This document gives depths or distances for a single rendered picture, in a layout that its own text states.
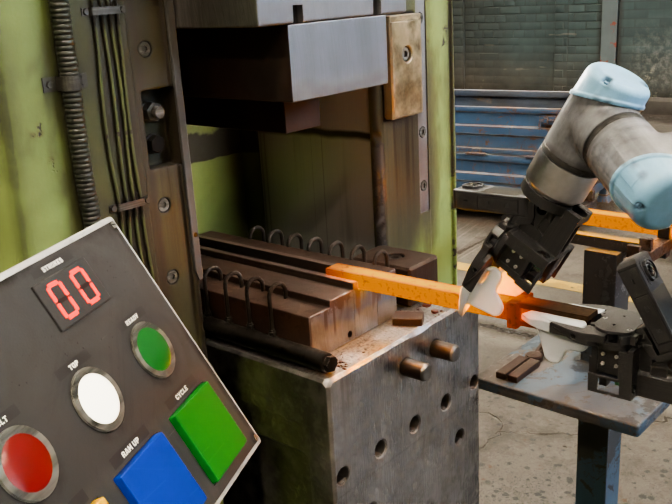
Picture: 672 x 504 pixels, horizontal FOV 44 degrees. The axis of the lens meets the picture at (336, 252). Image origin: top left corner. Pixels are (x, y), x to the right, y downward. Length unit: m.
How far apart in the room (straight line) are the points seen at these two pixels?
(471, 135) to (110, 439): 4.48
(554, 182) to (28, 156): 0.59
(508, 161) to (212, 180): 3.52
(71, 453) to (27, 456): 0.05
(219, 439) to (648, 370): 0.49
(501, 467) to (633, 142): 1.86
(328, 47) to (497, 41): 8.63
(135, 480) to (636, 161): 0.55
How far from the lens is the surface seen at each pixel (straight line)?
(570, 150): 0.96
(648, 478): 2.67
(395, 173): 1.49
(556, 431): 2.85
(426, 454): 1.36
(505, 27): 9.67
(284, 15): 1.06
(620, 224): 1.50
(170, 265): 1.15
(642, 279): 0.98
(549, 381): 1.51
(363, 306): 1.23
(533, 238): 1.03
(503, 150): 5.01
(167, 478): 0.75
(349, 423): 1.17
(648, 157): 0.88
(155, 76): 1.10
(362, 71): 1.17
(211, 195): 1.63
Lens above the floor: 1.41
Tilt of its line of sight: 18 degrees down
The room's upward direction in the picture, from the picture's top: 3 degrees counter-clockwise
